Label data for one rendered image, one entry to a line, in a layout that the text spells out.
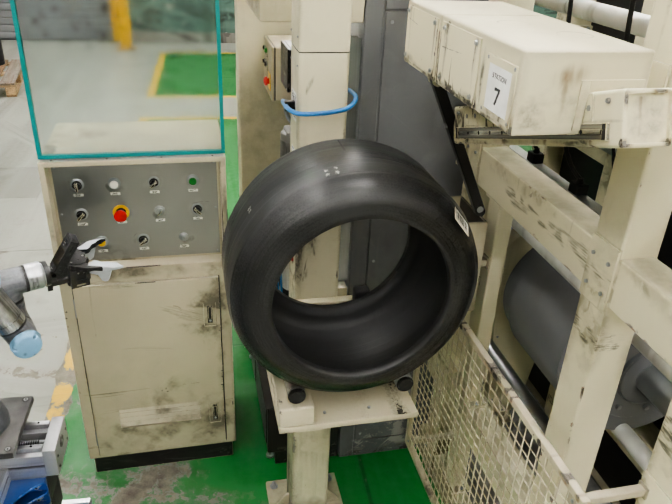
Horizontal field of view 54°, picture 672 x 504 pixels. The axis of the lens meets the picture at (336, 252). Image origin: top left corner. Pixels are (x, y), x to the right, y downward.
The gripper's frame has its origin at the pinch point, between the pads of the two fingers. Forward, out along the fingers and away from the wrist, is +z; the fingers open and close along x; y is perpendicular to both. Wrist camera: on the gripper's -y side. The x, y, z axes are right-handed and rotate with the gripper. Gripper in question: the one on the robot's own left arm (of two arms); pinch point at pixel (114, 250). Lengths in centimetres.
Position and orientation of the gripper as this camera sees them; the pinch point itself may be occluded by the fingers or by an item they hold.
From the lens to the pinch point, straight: 201.7
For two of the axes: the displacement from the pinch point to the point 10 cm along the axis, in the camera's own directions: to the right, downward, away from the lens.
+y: -1.2, 8.2, 5.6
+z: 8.1, -2.4, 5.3
